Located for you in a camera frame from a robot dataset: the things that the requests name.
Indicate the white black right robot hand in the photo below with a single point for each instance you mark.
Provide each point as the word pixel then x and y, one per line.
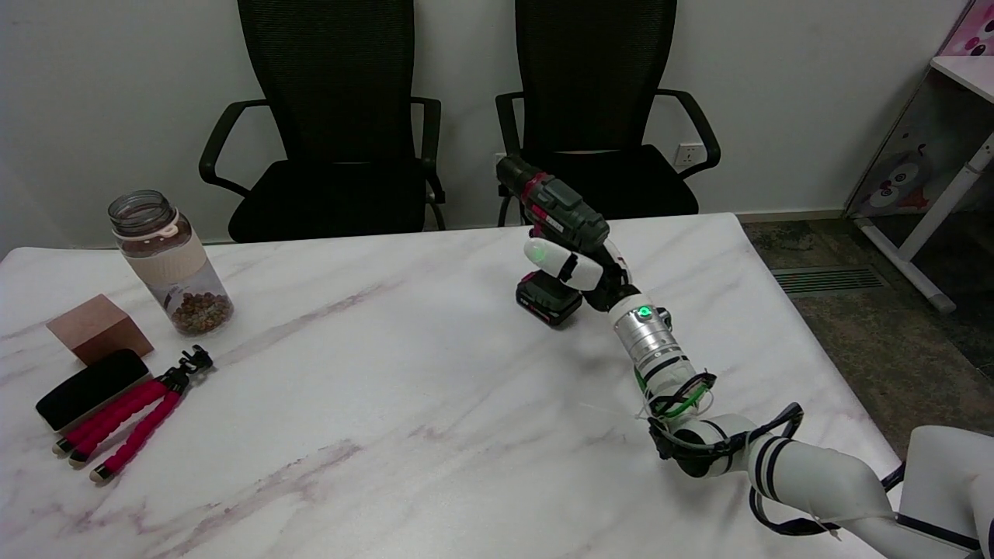
pixel 613 283

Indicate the dark green power screwdriver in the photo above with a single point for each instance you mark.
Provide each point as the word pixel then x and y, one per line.
pixel 563 206

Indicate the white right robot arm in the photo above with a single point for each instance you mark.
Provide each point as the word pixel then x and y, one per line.
pixel 656 349

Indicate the black mesh office chair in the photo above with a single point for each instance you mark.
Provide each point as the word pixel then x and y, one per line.
pixel 596 78
pixel 332 116

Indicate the floor vent grille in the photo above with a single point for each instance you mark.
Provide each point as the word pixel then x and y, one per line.
pixel 827 279

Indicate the white desk with panel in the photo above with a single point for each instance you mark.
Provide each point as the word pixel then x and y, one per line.
pixel 963 178

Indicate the pink dotted board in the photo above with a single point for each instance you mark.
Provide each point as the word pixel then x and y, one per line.
pixel 974 31

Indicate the glass jar with beans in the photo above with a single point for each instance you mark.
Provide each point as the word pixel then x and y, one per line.
pixel 173 268

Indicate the red flexible mini tripod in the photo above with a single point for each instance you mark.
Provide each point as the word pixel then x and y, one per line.
pixel 126 423

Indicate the brown wooden block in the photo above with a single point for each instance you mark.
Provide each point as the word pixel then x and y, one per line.
pixel 95 326

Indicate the black oblong case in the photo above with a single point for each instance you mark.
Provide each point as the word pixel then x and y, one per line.
pixel 88 388

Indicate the white wall socket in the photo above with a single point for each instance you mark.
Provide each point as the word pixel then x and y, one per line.
pixel 688 155

